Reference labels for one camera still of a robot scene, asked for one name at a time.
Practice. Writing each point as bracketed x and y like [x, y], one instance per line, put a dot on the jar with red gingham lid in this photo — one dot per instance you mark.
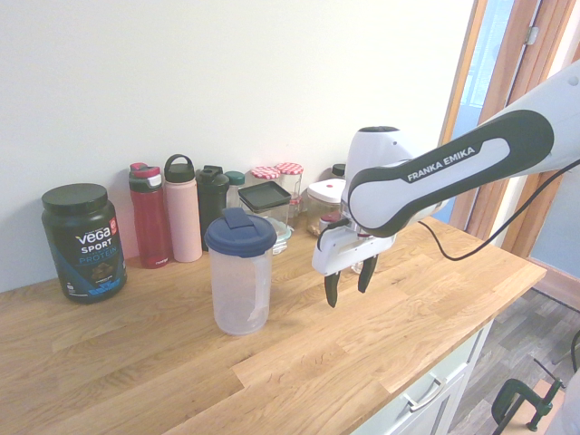
[290, 168]
[265, 172]

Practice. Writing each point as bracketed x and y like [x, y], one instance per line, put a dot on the pink bottle with black cap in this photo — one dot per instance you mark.
[181, 217]

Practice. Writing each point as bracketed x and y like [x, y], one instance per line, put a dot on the black Vega protein tub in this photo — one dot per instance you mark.
[86, 244]

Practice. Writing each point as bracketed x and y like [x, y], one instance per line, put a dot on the wooden door frame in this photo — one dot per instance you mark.
[462, 68]

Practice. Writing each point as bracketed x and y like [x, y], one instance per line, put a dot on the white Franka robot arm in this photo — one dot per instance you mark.
[453, 181]

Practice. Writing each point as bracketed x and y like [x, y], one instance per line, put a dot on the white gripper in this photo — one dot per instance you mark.
[344, 251]

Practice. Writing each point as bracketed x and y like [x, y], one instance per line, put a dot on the pale kitchen cabinet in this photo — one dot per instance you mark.
[453, 385]

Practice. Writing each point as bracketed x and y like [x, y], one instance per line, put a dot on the clear pitcher with blue lid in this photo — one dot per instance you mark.
[235, 290]

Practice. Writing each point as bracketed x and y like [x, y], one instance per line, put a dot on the clear container with white lid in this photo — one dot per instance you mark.
[324, 190]

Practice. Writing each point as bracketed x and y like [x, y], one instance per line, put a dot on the small red-lidded jar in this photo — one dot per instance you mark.
[327, 222]

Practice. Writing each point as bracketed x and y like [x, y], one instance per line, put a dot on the metal door hinge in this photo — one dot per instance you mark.
[532, 36]

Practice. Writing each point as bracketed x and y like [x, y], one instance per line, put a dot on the red water bottle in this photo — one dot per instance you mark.
[149, 226]

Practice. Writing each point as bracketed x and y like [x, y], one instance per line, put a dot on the wooden door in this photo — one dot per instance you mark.
[553, 27]

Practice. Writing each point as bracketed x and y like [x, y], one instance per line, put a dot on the glass container square black lid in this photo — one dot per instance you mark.
[264, 195]

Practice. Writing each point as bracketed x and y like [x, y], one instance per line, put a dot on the black shaker bottle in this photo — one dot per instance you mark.
[210, 204]

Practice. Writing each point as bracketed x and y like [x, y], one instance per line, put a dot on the glass storage bowl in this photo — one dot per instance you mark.
[283, 238]

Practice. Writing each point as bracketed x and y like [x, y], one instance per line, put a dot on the green clamp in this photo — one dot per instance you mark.
[503, 399]

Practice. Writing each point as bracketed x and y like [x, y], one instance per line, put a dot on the clear bottle with green cap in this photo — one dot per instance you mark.
[234, 179]

